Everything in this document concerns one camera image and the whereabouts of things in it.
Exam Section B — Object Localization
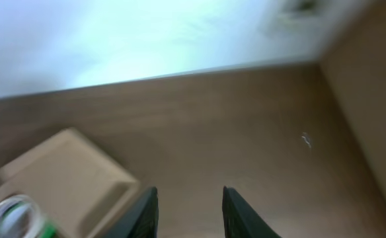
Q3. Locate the brown cardboard box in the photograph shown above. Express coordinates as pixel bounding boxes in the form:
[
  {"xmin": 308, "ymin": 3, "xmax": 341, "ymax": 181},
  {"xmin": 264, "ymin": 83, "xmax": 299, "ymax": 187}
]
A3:
[{"xmin": 0, "ymin": 128, "xmax": 139, "ymax": 237}]

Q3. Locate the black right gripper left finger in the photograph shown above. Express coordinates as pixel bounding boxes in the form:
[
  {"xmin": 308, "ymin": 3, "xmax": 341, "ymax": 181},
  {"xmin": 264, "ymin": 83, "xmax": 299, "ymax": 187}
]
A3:
[{"xmin": 103, "ymin": 187, "xmax": 159, "ymax": 238}]

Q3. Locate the cream masking tape roll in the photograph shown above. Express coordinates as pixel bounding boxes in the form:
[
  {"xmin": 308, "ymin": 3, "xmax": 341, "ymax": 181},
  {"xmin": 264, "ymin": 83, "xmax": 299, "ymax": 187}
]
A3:
[{"xmin": 0, "ymin": 194, "xmax": 46, "ymax": 238}]

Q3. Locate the green tape roll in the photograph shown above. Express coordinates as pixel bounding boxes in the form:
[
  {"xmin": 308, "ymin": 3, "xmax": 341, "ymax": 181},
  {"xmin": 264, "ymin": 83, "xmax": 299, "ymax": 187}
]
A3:
[{"xmin": 0, "ymin": 202, "xmax": 56, "ymax": 238}]

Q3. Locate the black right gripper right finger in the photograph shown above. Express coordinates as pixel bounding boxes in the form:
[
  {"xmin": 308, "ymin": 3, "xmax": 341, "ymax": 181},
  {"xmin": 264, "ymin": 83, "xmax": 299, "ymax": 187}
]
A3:
[{"xmin": 222, "ymin": 186, "xmax": 281, "ymax": 238}]

